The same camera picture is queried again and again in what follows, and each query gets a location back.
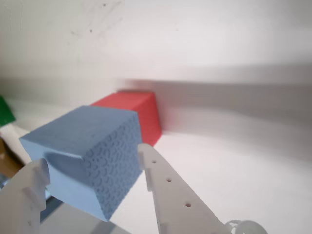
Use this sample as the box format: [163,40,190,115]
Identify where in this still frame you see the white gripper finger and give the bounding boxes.
[138,143,230,234]
[0,157,51,234]

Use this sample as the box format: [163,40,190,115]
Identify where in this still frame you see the blue foam cube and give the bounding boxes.
[19,105,142,222]

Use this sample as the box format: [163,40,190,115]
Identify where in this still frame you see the red foam cube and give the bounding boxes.
[90,90,163,147]

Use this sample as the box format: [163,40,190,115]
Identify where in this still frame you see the brown cardboard box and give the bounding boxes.
[0,138,24,180]

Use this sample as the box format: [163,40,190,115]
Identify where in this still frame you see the green box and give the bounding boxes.
[0,95,16,128]

